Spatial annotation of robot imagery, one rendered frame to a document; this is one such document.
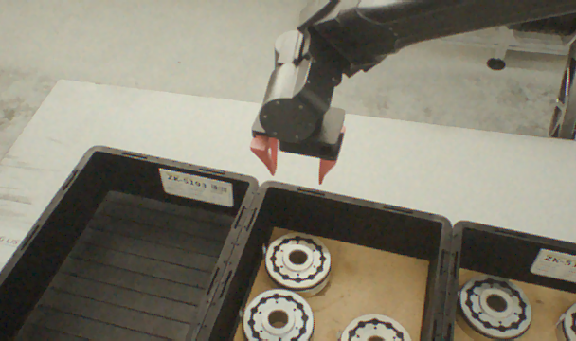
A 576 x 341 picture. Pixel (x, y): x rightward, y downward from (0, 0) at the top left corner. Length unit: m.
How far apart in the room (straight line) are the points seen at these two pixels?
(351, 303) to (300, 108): 0.44
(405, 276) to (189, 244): 0.36
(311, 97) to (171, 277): 0.49
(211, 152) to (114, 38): 1.72
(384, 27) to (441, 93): 2.08
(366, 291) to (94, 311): 0.41
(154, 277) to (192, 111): 0.55
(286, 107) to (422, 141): 0.81
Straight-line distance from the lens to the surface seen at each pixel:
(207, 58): 2.75
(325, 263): 0.92
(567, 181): 1.37
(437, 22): 0.49
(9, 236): 1.27
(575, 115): 1.60
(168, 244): 1.00
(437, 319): 0.82
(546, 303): 1.00
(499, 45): 2.75
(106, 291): 0.97
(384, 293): 0.94
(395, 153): 1.31
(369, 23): 0.54
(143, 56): 2.81
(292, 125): 0.58
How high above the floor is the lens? 1.63
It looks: 48 degrees down
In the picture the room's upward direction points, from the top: straight up
